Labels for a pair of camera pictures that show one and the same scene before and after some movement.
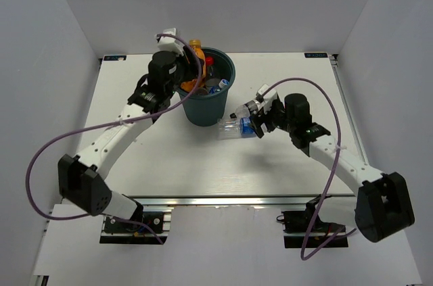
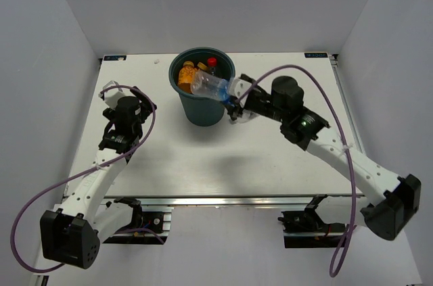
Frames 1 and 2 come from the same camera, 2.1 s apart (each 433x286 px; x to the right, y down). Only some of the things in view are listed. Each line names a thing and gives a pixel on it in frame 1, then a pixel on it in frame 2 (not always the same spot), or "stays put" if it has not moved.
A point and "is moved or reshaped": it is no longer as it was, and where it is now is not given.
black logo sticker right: x=316 y=55 stays put
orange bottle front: x=195 y=44 is moved or reshaped
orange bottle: x=188 y=86 is moved or reshaped
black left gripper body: x=184 y=72 -> x=145 y=109
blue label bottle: x=235 y=128 -> x=210 y=86
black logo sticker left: x=115 y=58 stays put
